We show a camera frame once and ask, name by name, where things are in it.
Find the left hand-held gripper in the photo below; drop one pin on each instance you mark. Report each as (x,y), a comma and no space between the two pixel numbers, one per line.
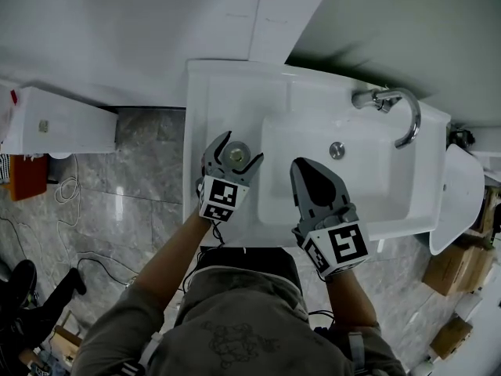
(219,194)

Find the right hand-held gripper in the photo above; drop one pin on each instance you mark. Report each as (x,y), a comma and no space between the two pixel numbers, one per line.
(344,241)

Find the round capped bottle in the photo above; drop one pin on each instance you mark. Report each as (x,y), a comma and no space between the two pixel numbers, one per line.
(237,153)

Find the person's left forearm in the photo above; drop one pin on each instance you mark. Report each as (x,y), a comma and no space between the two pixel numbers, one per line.
(168,265)

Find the person's right forearm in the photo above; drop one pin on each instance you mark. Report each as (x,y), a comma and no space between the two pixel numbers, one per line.
(350,300)

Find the chrome sink drain plug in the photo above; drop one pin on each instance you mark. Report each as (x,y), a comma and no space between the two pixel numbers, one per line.
(337,149)

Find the white ceramic sink counter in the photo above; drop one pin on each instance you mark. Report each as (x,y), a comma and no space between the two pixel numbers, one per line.
(235,104)

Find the chrome curved faucet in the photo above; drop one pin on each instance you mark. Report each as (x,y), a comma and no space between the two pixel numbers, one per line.
(413,112)

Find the white ceramic toilet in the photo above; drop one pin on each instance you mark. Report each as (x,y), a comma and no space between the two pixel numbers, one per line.
(458,194)

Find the large cardboard box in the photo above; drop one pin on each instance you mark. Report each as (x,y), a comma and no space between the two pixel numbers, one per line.
(458,268)

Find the person's grey shirt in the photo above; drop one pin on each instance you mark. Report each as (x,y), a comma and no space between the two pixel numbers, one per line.
(235,327)

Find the white box cabinet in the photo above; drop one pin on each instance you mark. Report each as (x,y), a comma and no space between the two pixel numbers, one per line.
(62,124)

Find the small cardboard box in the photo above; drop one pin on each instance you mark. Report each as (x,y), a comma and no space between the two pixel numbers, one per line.
(452,337)

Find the orange flat box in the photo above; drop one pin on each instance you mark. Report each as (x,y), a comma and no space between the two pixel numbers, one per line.
(27,176)

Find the black chair base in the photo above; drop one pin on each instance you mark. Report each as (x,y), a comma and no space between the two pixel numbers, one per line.
(27,308)

